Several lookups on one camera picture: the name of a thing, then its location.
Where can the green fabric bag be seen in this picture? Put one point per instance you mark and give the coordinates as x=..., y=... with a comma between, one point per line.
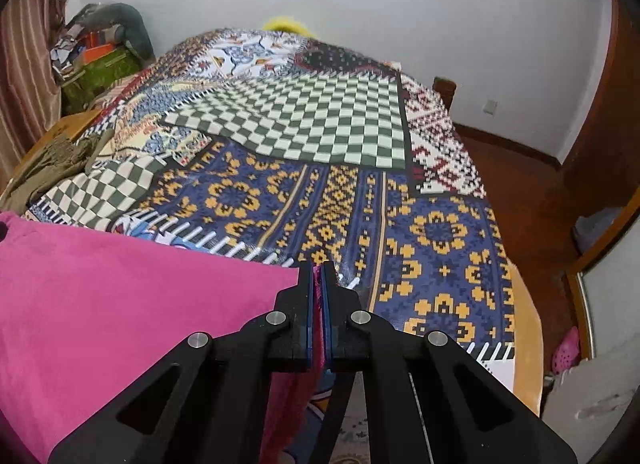
x=100, y=74

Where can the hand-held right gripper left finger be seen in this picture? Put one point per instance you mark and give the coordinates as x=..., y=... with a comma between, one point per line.
x=310, y=314

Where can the grey cloth bundle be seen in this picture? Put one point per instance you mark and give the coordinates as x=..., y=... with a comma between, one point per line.
x=597, y=229

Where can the olive green pants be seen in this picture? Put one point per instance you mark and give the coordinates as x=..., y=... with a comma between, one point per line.
x=45, y=164

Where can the pink pants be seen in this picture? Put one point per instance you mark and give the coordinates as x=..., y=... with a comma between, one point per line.
x=125, y=294

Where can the yellow curved headboard pad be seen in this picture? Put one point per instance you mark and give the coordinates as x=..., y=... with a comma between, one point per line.
x=285, y=24

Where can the white wall outlet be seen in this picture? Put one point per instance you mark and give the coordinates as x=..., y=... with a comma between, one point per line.
x=490, y=107

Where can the striped brown curtain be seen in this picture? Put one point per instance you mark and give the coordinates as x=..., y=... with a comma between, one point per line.
x=25, y=69

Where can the pile of mixed clutter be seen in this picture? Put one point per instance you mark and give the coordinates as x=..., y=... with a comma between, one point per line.
x=90, y=42

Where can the white bulky object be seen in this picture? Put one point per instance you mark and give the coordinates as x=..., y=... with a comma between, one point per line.
x=590, y=394

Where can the brown wooden door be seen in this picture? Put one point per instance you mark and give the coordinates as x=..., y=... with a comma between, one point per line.
x=610, y=144

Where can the patchwork patterned blanket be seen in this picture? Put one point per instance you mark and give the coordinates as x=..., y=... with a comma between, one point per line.
x=310, y=134

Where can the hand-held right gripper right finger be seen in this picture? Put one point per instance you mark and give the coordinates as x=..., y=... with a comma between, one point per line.
x=326, y=314

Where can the pink slipper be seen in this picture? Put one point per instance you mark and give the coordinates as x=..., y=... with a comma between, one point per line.
x=566, y=350

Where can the wooden bed frame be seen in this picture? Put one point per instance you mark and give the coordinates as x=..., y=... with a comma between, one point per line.
x=530, y=334

